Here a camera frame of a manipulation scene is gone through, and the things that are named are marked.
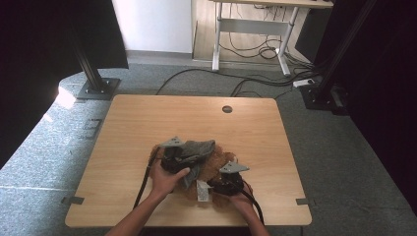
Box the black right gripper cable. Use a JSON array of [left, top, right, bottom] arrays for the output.
[[229, 178, 266, 226]]

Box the black curtain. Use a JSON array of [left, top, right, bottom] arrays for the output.
[[0, 0, 130, 171], [314, 0, 417, 211]]

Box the white power strip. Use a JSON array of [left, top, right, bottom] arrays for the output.
[[292, 78, 316, 89]]

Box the person's right hand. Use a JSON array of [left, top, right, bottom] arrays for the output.
[[229, 182, 256, 214]]

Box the gray table edge bracket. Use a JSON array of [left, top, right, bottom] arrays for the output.
[[61, 196, 86, 207]]

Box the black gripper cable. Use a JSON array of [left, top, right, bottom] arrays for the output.
[[132, 147, 162, 209], [229, 178, 266, 226]]

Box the black metal stand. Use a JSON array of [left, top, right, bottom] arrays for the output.
[[69, 29, 122, 101], [299, 0, 379, 116]]

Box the person's left hand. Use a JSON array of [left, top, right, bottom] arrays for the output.
[[149, 160, 192, 200]]

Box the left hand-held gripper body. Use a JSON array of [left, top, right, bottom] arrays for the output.
[[159, 136, 198, 175]]

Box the gray cloth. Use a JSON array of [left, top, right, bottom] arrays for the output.
[[178, 139, 217, 190]]

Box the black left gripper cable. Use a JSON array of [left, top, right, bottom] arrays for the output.
[[132, 147, 162, 209]]

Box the black cable bundle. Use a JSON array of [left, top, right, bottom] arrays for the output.
[[218, 31, 287, 61]]

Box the brown plush teddy bear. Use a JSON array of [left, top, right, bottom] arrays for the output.
[[149, 143, 246, 209]]

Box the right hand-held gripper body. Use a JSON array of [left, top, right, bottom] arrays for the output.
[[213, 161, 251, 198]]

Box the long black floor cable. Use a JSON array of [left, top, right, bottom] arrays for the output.
[[154, 67, 317, 98]]

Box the white paper hang tag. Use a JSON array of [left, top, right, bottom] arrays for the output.
[[195, 179, 212, 203]]

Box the white frame desk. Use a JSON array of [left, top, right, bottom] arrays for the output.
[[209, 0, 334, 78]]

